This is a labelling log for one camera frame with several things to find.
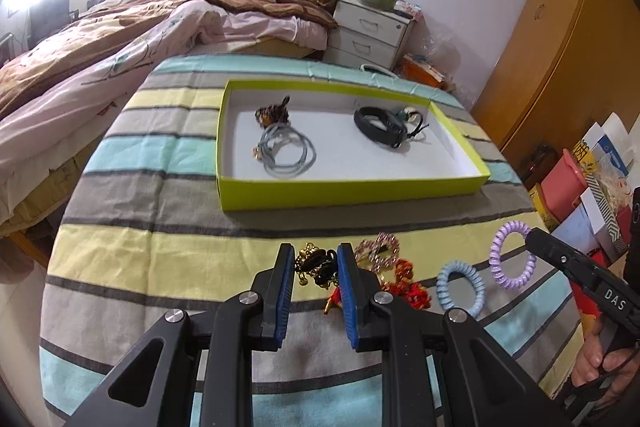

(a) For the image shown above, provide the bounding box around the purple spiral hair tie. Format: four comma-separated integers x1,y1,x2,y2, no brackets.
488,220,539,291

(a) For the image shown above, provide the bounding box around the lime green shallow box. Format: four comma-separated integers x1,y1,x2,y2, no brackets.
216,79,489,212

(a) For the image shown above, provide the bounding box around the black wristband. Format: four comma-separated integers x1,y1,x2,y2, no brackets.
354,106,408,148

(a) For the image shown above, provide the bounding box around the black gold hair clip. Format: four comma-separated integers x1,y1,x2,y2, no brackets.
294,243,338,289

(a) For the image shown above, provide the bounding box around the white black waste bin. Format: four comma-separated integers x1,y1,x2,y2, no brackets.
359,64,398,79

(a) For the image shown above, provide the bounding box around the red gold knot ornament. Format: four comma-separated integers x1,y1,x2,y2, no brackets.
314,259,432,314

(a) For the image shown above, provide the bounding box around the black office chair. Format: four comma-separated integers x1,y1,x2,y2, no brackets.
28,0,79,49

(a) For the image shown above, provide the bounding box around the right hand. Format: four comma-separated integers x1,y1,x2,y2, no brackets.
570,317,639,398

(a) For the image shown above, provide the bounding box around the black cord hair tie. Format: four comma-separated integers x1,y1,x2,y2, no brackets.
389,105,432,148

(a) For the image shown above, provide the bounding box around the large wooden wardrobe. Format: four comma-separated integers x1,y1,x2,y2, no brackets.
472,0,639,173

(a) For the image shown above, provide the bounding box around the pink plastic box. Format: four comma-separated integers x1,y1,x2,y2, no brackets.
541,148,588,222

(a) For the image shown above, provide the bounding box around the brown pink duvet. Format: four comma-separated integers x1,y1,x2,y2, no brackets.
0,0,339,228

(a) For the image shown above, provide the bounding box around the white bedside drawer cabinet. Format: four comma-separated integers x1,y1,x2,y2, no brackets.
323,0,414,70

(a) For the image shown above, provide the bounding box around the blue spiral hair tie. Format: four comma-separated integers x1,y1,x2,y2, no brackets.
435,260,487,319

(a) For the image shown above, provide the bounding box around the brown claw hair clip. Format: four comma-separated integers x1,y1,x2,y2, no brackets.
255,95,290,129

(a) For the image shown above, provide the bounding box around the grey cord bracelet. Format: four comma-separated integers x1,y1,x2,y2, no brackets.
250,121,318,180

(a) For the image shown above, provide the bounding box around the cardboard box with books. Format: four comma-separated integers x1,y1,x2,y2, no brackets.
399,53,447,90

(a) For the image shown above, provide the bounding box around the striped bed sheet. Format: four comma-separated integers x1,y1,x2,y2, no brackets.
39,55,584,426

